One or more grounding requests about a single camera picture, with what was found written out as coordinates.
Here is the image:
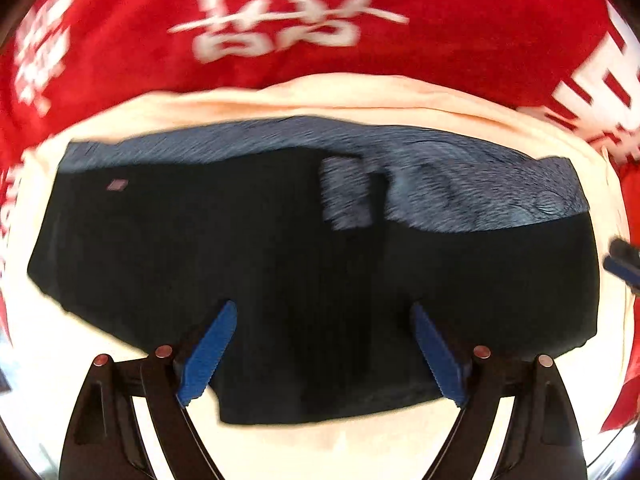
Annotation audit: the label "cream blanket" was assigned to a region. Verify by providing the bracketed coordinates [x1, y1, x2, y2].
[0, 74, 635, 480]

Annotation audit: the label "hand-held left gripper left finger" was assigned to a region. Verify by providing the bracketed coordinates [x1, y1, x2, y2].
[59, 300, 239, 480]

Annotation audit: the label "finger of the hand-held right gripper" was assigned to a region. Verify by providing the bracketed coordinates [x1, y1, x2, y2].
[602, 237, 640, 293]

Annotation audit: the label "black pants with blue stripes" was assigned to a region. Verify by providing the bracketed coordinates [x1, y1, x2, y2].
[27, 115, 601, 427]

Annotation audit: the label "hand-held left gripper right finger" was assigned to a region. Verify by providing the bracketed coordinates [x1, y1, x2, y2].
[409, 302, 590, 480]

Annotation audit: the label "red printed blanket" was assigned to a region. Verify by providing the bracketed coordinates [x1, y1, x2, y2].
[0, 0, 640, 433]

